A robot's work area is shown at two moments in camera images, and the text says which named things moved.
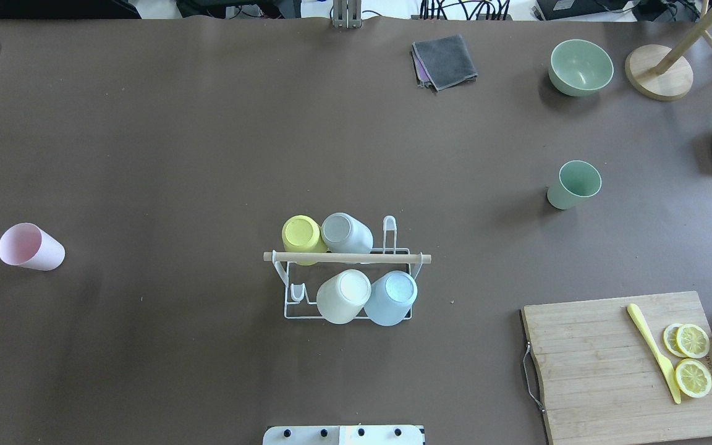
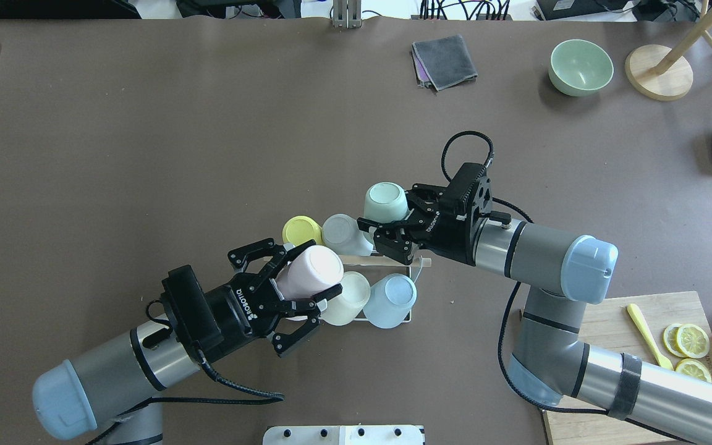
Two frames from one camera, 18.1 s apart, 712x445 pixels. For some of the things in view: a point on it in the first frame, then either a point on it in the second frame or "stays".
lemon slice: (693, 341) stays
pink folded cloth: (424, 78) stays
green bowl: (579, 68) stays
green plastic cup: (578, 180) -> (385, 203)
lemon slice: (693, 377) stays
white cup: (27, 245) -> (312, 271)
